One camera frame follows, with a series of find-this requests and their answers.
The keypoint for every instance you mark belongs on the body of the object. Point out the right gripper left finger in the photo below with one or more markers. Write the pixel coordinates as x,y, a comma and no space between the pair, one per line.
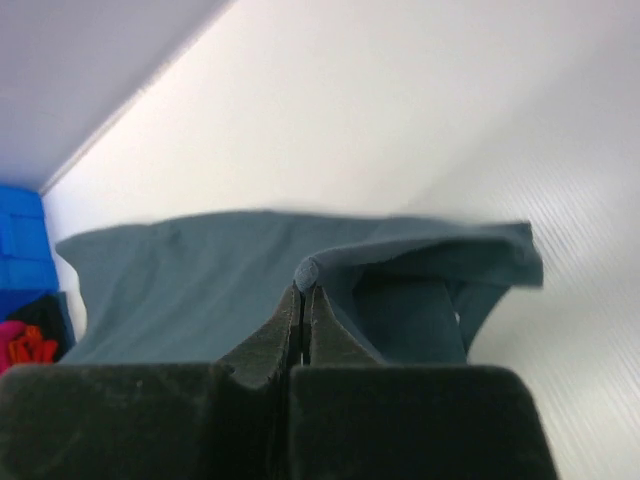
214,420

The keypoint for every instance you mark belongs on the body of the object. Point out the grey blue t shirt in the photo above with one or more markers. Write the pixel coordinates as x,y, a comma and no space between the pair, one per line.
408,289

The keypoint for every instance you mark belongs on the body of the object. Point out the folded magenta t shirt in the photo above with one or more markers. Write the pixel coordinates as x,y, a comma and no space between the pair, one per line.
10,330

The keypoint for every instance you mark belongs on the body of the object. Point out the blue plastic divided bin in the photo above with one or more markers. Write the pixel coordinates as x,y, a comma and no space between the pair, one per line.
27,266

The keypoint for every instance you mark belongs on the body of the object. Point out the folded orange t shirt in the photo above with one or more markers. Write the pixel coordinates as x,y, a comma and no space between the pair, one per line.
32,347

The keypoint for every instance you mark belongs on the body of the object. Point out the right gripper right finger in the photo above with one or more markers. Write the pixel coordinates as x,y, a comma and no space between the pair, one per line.
352,418

